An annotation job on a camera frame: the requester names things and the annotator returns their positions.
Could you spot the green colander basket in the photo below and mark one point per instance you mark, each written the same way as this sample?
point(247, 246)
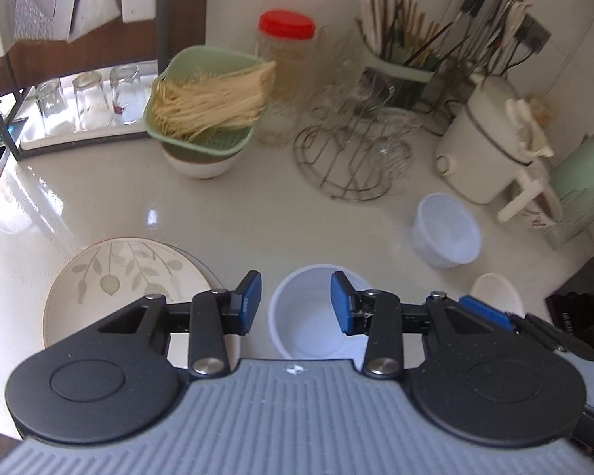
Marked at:
point(213, 60)

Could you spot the white ceramic bowl under colander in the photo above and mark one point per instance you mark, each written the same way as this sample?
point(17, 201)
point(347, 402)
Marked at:
point(198, 165)

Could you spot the white electric cooking pot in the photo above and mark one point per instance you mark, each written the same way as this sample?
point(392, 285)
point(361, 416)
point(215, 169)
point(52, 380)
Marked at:
point(490, 145)

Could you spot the upturned drinking glass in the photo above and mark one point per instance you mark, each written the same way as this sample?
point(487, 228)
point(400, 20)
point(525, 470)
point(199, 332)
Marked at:
point(127, 93)
point(93, 109)
point(53, 107)

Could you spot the green utensil holder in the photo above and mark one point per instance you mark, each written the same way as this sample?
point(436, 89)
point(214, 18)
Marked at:
point(401, 49)

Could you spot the red-lidded clear plastic jar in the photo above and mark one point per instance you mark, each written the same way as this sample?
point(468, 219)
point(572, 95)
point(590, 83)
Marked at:
point(287, 38)

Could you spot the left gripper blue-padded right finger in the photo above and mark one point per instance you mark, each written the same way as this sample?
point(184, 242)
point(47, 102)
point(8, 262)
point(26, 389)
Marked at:
point(375, 314)

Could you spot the black wall power strip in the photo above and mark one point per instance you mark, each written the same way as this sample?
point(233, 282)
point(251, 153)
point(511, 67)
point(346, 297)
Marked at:
point(532, 34)

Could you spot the white ceramic bowl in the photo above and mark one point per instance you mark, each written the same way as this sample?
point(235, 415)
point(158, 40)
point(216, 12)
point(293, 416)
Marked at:
point(498, 292)
point(198, 165)

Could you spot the white glass tray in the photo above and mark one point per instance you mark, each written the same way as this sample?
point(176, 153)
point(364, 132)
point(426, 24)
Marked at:
point(34, 138)

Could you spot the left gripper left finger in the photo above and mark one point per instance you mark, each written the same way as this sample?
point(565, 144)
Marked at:
point(216, 314)

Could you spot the tall textured glass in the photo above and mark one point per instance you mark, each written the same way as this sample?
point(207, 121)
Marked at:
point(578, 207)

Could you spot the upturned drinking glass left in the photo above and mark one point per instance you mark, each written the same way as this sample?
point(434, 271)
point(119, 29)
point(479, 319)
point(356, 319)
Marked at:
point(53, 107)

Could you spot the leaf-patterned ceramic plate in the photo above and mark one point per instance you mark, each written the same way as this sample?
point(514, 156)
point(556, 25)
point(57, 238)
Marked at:
point(111, 274)

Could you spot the dry noodle bundle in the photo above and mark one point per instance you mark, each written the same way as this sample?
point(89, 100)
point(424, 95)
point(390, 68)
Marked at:
point(187, 109)

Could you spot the wire glass holder rack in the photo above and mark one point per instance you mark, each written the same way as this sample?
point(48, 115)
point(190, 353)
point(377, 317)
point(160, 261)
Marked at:
point(354, 146)

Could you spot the white blue-rimmed plate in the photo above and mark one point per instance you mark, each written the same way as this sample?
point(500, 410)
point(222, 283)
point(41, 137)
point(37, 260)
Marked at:
point(209, 275)

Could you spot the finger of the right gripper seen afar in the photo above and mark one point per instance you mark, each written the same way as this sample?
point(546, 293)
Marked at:
point(533, 327)

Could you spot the upturned drinking glass middle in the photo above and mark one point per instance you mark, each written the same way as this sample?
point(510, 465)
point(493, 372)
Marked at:
point(93, 109)

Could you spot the black metal shelf rack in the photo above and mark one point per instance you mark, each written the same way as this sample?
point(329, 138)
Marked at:
point(64, 20)

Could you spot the mint green electric kettle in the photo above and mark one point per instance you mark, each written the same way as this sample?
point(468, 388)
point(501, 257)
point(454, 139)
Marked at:
point(573, 179)

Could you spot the upturned drinking glass right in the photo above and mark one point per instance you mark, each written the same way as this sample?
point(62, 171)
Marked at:
point(127, 93)

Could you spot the translucent plastic bowl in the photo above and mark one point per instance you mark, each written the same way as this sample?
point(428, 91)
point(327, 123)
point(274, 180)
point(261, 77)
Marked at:
point(301, 320)
point(445, 234)

